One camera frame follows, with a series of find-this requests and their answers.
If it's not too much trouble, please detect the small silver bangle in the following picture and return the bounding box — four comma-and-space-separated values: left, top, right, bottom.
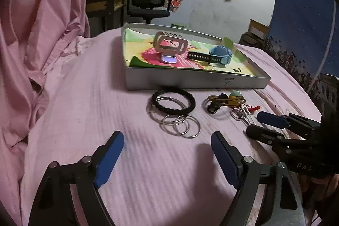
162, 115, 183, 126
176, 115, 197, 126

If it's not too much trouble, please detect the black clip keychain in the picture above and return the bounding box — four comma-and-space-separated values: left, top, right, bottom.
207, 93, 229, 114

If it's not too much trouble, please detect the large silver bangle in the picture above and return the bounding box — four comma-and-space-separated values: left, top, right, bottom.
147, 96, 187, 124

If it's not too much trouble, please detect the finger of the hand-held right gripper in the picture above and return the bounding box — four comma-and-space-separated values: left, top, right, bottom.
256, 111, 322, 134
246, 124, 292, 148

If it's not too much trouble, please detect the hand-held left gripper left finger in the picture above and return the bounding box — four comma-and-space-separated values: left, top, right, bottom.
28, 131, 125, 226

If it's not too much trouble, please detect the white box tray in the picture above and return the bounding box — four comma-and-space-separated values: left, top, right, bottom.
121, 23, 272, 90

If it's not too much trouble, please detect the pink bed sheet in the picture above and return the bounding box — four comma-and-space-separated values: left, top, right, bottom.
0, 29, 322, 226

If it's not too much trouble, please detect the blue starry curtain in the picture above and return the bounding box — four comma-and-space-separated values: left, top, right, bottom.
263, 0, 339, 110

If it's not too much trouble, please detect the small silver key ring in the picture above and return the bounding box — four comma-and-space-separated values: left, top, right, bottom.
230, 108, 245, 121

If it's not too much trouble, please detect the pink curtain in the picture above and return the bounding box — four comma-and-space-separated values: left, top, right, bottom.
0, 0, 92, 142

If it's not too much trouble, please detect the brown hair band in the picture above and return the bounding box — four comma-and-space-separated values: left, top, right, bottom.
204, 94, 248, 108

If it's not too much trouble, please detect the colourful paper lining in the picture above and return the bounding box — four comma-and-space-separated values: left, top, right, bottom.
124, 29, 258, 75

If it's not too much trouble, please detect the cardboard box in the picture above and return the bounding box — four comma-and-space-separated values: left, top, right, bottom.
249, 19, 270, 40

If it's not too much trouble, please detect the blue watch black strap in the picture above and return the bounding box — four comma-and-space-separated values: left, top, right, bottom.
188, 44, 233, 67

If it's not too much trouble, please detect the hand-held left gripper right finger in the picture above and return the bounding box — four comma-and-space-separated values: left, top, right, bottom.
210, 131, 305, 226

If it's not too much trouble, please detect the person's right hand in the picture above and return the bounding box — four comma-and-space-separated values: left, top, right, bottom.
299, 174, 339, 216

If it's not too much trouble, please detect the black hair tie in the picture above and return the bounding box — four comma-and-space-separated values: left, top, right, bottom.
151, 87, 196, 114

